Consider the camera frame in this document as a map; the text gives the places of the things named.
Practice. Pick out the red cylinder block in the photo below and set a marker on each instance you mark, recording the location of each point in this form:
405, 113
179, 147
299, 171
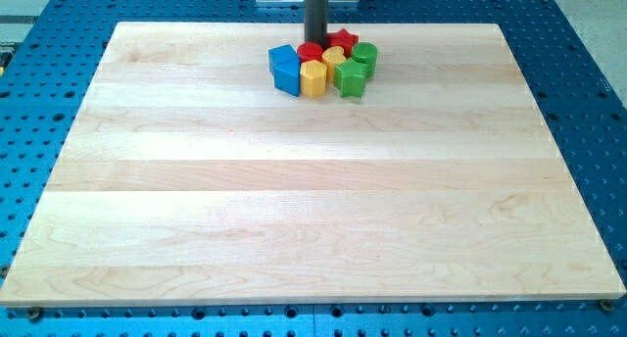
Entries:
310, 51

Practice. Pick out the red star block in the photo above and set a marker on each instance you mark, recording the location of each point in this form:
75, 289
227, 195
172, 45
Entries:
343, 39

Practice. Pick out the blue perforated metal table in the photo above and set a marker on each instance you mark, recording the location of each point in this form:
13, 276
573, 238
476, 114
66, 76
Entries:
583, 103

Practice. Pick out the green star block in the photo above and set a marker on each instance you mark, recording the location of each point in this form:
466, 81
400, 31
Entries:
350, 78

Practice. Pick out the green cylinder block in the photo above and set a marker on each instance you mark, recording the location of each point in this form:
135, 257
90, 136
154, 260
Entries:
366, 53

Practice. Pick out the yellow hexagon block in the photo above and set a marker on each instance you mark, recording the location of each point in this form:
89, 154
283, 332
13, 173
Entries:
313, 78

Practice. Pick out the blue cube block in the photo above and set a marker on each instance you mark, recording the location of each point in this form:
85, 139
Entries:
279, 55

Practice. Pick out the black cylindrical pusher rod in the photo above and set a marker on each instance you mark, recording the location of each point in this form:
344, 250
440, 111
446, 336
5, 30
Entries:
315, 21

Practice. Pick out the wooden board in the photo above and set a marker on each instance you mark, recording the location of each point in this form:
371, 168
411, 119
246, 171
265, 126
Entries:
188, 179

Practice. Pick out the blue triangle block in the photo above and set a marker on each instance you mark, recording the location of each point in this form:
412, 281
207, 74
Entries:
287, 77

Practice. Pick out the yellow heart block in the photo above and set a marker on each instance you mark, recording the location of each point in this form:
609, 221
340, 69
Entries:
332, 57

